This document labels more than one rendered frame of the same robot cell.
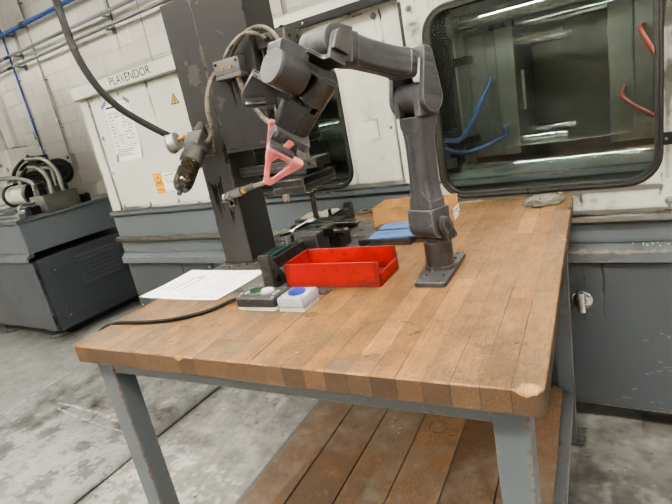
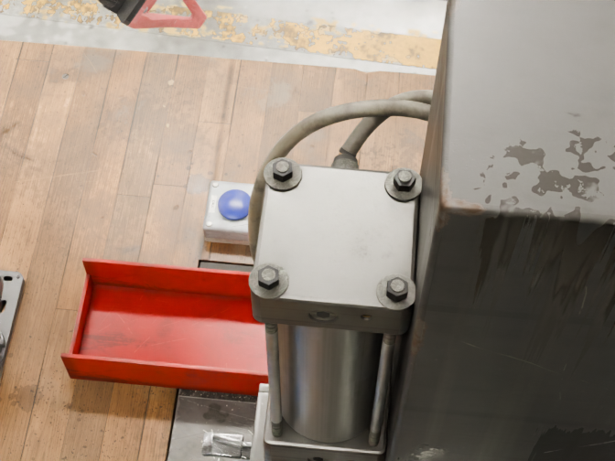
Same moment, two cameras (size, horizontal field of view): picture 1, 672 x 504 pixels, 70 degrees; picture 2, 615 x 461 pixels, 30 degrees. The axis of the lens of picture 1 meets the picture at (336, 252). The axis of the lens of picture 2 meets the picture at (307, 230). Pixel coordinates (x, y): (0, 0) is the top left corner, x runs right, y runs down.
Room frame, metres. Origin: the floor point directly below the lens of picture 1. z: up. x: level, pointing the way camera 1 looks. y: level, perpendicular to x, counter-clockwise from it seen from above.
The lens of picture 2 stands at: (1.66, -0.11, 2.07)
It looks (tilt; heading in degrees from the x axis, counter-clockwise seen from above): 60 degrees down; 155
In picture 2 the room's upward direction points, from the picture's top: straight up
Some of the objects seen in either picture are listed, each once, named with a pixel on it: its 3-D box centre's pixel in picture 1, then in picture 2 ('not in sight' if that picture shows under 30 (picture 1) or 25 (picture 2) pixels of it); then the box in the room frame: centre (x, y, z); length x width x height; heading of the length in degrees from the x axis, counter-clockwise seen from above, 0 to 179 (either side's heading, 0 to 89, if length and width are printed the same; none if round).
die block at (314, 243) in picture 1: (320, 240); not in sight; (1.37, 0.04, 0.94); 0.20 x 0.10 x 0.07; 150
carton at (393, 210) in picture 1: (415, 212); not in sight; (1.52, -0.28, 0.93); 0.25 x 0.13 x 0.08; 60
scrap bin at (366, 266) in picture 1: (340, 266); (188, 327); (1.12, 0.00, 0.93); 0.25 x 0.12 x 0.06; 60
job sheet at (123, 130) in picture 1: (121, 130); not in sight; (2.75, 1.01, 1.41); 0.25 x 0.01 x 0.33; 57
